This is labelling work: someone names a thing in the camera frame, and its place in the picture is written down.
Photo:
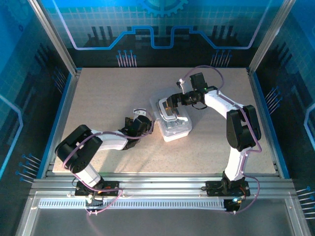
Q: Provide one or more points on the aluminium front rail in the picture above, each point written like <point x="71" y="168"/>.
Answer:
<point x="160" y="184"/>

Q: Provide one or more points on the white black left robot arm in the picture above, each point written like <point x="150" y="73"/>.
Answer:
<point x="110" y="142"/>

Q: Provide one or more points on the blue table edge trim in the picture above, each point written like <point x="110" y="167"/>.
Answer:
<point x="270" y="123"/>
<point x="57" y="123"/>

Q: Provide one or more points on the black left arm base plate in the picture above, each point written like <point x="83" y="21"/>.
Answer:
<point x="110" y="189"/>

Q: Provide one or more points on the clear plastic tool box lid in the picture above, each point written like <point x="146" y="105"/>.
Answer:
<point x="183" y="123"/>

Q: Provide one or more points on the grey front panel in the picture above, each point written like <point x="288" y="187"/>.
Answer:
<point x="160" y="223"/>

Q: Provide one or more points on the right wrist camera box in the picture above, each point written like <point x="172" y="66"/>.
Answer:
<point x="183" y="84"/>

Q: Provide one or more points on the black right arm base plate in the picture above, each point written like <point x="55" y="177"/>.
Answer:
<point x="212" y="188"/>

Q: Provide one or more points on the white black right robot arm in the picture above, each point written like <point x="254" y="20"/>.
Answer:
<point x="235" y="164"/>

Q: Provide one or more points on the aluminium frame post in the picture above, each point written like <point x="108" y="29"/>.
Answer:
<point x="270" y="37"/>
<point x="54" y="37"/>

